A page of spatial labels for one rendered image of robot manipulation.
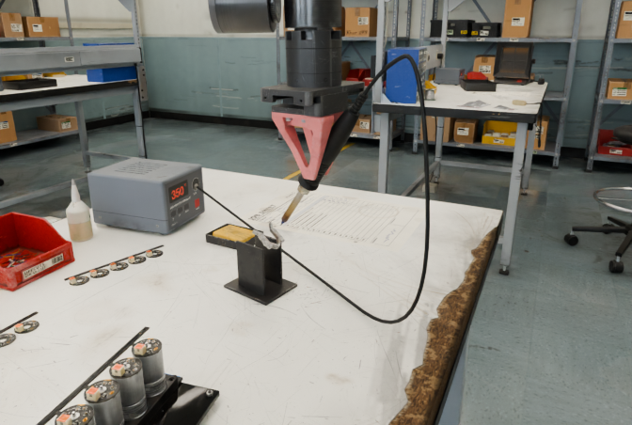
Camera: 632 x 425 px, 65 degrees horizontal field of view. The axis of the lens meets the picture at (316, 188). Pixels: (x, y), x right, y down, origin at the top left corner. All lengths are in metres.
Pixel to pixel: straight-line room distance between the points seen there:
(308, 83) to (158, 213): 0.41
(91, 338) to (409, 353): 0.34
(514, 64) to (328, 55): 2.92
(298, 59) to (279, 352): 0.30
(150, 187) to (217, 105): 5.29
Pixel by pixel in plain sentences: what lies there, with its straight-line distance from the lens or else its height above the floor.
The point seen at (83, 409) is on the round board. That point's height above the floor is 0.81.
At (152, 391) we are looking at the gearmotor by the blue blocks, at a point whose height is 0.78.
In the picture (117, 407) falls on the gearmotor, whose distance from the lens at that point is 0.43.
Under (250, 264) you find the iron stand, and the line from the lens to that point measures 0.63.
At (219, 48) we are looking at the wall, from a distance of 5.99.
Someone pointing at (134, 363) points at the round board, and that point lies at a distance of 0.45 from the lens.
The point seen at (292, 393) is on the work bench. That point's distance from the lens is 0.50.
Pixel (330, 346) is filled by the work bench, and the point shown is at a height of 0.75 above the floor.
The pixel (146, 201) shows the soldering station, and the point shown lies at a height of 0.81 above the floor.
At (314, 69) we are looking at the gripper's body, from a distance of 0.49.
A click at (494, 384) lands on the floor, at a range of 1.78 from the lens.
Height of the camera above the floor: 1.07
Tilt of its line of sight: 18 degrees down
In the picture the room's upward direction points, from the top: straight up
